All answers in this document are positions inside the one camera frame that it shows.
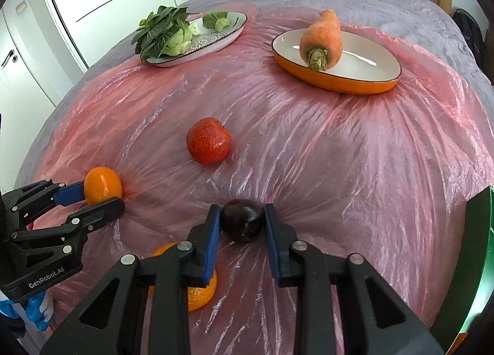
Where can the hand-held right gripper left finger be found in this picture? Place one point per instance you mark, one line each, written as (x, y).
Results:
(214, 245)

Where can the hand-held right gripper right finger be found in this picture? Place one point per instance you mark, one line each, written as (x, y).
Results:
(272, 247)

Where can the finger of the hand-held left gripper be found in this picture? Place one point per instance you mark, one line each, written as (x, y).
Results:
(104, 210)
(71, 192)

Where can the small orange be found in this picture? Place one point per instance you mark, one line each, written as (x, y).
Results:
(101, 189)

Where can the dark purple plum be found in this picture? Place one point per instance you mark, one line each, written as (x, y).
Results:
(243, 223)

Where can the green dish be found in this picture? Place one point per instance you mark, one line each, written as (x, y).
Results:
(478, 262)

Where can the person's left hand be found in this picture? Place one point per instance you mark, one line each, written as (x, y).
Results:
(36, 308)

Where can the large orange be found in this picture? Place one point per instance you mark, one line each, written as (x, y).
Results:
(200, 295)

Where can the red apple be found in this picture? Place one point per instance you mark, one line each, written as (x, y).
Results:
(208, 140)

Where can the pink plastic sheet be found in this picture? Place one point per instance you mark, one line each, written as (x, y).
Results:
(347, 146)

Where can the orange oval dish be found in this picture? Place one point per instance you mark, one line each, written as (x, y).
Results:
(366, 65)

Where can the patterned oval plate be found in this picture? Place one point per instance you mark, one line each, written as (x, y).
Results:
(216, 36)

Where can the carrot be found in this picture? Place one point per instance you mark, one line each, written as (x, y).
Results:
(322, 36)

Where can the small bok choy piece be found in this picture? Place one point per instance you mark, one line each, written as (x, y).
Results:
(218, 21)

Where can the black bag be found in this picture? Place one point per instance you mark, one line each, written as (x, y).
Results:
(469, 34)

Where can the white wall switch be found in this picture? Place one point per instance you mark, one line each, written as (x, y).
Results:
(21, 6)

